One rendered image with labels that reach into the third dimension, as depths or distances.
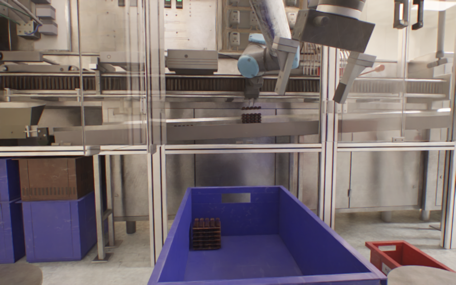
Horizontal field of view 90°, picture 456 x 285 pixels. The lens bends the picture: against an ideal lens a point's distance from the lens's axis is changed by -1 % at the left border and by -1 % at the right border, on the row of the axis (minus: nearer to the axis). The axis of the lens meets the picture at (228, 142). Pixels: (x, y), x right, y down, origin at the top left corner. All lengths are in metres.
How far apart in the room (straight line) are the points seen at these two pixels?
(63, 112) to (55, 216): 0.76
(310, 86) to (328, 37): 1.00
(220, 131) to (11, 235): 1.15
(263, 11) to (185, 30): 1.10
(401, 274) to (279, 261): 0.35
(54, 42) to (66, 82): 0.51
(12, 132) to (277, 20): 1.27
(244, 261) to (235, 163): 0.71
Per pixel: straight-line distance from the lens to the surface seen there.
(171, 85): 1.36
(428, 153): 2.04
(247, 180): 1.48
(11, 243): 1.63
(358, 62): 0.53
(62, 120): 1.94
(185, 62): 1.32
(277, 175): 1.52
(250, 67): 0.93
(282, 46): 0.46
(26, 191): 1.50
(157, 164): 1.13
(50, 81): 1.58
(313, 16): 0.46
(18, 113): 1.48
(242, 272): 0.83
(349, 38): 0.50
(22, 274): 0.98
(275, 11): 0.76
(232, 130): 1.17
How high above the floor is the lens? 0.69
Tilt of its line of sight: 4 degrees down
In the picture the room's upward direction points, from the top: straight up
